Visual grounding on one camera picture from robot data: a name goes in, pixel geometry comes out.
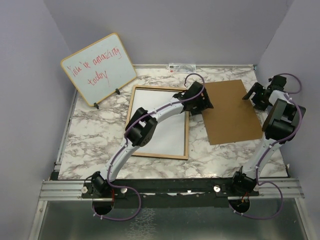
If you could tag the wooden picture frame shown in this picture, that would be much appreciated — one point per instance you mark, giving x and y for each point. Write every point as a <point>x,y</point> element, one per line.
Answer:
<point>186,140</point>

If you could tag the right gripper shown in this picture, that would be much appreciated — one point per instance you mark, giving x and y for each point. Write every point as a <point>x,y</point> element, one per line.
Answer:
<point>256,88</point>

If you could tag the aluminium rail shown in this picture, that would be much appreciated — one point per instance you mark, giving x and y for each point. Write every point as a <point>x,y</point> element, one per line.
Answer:
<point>70,190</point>

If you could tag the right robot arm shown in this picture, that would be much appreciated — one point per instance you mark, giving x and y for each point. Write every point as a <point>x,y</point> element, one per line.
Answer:
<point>281,125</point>

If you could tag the brown backing board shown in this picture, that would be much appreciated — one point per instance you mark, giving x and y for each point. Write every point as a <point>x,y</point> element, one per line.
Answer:
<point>231,119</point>

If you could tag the whiteboard with red writing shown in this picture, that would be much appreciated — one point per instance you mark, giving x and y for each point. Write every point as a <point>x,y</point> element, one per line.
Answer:
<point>99,69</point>

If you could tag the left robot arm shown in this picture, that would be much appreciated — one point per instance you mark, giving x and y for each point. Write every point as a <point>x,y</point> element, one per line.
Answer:
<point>141,128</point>

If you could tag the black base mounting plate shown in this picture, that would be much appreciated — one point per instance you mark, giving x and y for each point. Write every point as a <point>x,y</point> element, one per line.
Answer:
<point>166,193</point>

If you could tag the white remote label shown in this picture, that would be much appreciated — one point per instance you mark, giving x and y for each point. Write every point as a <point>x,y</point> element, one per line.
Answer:
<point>181,68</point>

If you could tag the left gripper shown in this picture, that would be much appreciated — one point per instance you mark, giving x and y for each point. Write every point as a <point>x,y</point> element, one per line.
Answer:
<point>205,104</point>

